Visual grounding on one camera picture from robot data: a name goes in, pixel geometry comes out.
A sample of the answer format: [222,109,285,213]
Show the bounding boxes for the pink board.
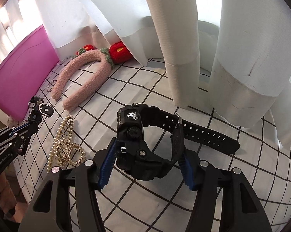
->
[0,24,60,123]

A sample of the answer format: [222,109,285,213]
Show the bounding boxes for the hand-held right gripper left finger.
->
[17,138,118,232]

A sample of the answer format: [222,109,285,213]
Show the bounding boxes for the gold pearl hair claw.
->
[46,114,87,174]

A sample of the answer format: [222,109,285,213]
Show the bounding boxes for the small pink hook earring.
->
[46,79,58,93]

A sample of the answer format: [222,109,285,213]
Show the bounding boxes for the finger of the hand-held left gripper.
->
[19,136,29,156]
[11,112,42,138]

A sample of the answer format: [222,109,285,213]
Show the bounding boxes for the sheer white curtain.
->
[0,0,148,66]

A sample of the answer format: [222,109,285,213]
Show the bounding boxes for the black digital wrist watch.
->
[116,103,241,181]

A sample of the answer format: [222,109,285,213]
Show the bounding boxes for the black metal ring clip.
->
[28,96,55,118]

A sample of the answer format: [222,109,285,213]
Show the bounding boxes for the thick cream curtain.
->
[139,0,291,148]

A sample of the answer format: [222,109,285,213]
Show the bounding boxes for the pink fluffy flower headband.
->
[51,41,133,112]

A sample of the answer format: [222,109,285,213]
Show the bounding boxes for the person's left hand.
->
[0,171,17,214]

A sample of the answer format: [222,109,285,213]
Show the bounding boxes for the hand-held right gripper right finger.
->
[178,149,274,232]

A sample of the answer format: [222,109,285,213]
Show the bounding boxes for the white black checked cloth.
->
[14,57,291,232]

